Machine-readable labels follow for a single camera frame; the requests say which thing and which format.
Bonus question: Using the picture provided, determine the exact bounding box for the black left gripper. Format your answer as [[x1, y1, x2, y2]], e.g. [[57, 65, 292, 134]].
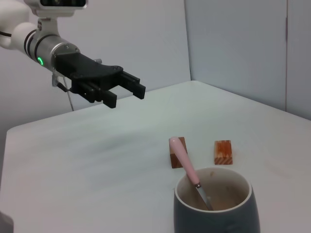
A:
[[54, 51, 147, 109]]

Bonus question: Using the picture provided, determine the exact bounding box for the pink handled metal spoon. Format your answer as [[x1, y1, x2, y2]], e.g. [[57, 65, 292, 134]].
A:
[[169, 136, 214, 211]]

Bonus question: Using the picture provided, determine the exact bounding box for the left wrist cable with plug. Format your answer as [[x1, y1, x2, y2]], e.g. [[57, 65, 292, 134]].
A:
[[51, 71, 75, 112]]

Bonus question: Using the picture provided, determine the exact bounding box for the light wooden block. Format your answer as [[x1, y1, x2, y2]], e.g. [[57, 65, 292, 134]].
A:
[[214, 139, 234, 166]]

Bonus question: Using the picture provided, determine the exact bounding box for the dark arched wooden block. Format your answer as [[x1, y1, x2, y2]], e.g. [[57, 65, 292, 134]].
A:
[[168, 136, 189, 169]]

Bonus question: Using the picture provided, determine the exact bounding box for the grey ceramic coffee cup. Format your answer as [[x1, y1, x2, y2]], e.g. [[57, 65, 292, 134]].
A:
[[173, 166, 261, 233]]

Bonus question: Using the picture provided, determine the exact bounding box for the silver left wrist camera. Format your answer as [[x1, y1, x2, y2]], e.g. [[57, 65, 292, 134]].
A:
[[31, 0, 89, 18]]

